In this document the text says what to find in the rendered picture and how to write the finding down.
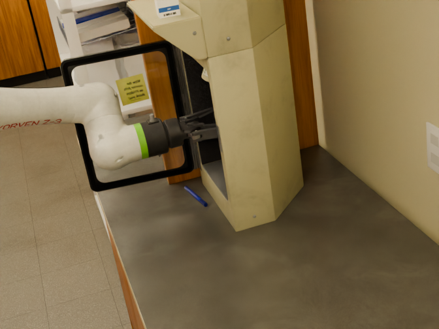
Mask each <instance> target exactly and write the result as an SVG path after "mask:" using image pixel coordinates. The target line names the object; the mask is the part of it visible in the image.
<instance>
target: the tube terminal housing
mask: <svg viewBox="0 0 439 329"><path fill-rule="evenodd" d="M178 1H179V2H181V3H182V4H183V5H185V6H186V7H187V8H189V9H191V10H192V11H193V12H195V13H196V14H198V15H199V16H200V17H201V18H202V23H203V31H204V38H205V43H206V51H207V55H208V57H207V58H206V59H202V60H196V59H195V58H194V59H195V60H196V61H197V62H198V63H199V64H200V65H201V66H202V67H203V68H205V69H206V71H207V74H208V79H209V84H210V91H211V96H212V103H213V108H214V115H215V120H216V125H217V126H218V127H219V133H220V138H221V146H222V150H223V153H222V152H221V151H220V152H221V160H222V164H223V172H224V176H225V184H226V188H227V196H228V201H227V200H226V199H225V197H224V196H223V195H222V193H221V192H220V190H219V189H218V188H217V186H216V185H215V183H214V182H213V181H212V179H211V178H210V176H209V175H208V174H207V173H206V171H205V170H204V168H203V165H202V163H201V169H202V171H201V169H200V171H201V178H202V182H203V185H204V186H205V187H206V189H207V191H208V192H209V193H210V195H211V196H212V198H213V199H214V201H215V202H216V204H217V205H218V206H219V208H220V210H221V211H222V212H223V214H224V215H225V216H226V218H227V219H228V221H229V222H230V224H231V225H232V227H233V228H234V229H235V231H236V232H238V231H241V230H245V229H247V228H251V227H256V226H258V225H262V224H265V223H269V222H272V221H275V220H277V218H278V217H279V216H280V214H281V213H282V212H283V211H284V210H285V208H286V207H287V206H288V204H289V203H290V202H291V201H292V200H293V199H294V197H295V196H296V195H297V193H298V192H299V191H300V190H301V189H302V187H303V186H304V182H303V176H302V165H301V153H300V147H299V136H298V129H297V118H296V111H295V100H294V94H293V82H292V76H291V65H290V58H289V47H288V41H287V29H286V23H285V12H284V1H283V0H178ZM197 147H198V142H197ZM198 150H199V147H198ZM199 158H200V154H199ZM200 161H201V158H200Z"/></svg>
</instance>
